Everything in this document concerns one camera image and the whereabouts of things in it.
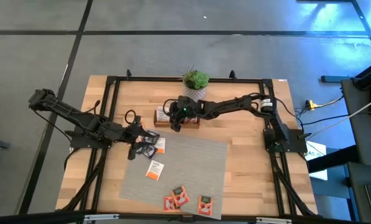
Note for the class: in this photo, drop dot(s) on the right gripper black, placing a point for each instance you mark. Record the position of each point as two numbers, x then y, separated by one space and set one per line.
186 109

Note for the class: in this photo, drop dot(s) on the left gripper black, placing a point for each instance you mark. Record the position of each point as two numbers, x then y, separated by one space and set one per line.
132 133

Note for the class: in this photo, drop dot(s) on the blackcurrant burst tea bag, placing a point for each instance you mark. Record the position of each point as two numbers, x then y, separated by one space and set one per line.
154 139
146 151

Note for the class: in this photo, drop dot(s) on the peach passion fruit tea bag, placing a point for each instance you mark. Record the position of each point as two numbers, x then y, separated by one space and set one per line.
180 196
193 120
168 205
205 205

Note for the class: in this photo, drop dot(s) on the white orange Tazo tea bag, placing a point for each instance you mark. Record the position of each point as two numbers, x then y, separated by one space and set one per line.
155 170
161 147

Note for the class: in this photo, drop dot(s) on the Tazo tea box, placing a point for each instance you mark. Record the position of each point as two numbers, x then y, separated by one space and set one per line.
163 116

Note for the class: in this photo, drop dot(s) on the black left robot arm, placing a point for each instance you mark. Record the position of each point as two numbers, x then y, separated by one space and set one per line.
89 124

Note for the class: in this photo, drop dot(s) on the wooden tea box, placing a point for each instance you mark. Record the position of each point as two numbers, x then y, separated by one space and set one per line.
191 126

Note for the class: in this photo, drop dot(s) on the succulent in patterned pot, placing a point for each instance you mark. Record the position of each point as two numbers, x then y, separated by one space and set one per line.
197 81

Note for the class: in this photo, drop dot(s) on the grey woven placemat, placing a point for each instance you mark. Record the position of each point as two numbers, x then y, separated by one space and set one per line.
191 161

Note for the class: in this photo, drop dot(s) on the white paper sign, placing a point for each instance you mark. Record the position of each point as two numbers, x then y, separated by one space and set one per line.
317 149

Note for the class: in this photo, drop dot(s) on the black diagonal desk leg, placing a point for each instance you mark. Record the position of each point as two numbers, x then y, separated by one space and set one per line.
331 160

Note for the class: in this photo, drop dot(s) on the dark grey desk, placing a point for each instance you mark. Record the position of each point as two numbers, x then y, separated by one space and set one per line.
365 140

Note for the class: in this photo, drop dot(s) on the black desk bar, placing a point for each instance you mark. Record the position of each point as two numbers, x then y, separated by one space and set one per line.
370 76

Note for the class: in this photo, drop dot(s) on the black aluminium table frame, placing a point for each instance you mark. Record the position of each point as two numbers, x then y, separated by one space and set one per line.
148 79

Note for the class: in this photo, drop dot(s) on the black camera mount rail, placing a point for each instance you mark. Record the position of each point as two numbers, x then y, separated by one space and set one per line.
33 217

